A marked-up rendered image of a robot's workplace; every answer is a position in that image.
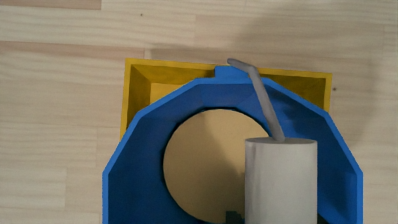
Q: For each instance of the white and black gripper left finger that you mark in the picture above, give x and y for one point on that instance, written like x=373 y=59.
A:
x=233 y=218

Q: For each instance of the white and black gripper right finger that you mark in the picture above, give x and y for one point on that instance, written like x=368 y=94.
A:
x=321 y=220

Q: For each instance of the blue bucket with white handle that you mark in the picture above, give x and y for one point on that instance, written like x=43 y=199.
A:
x=232 y=143

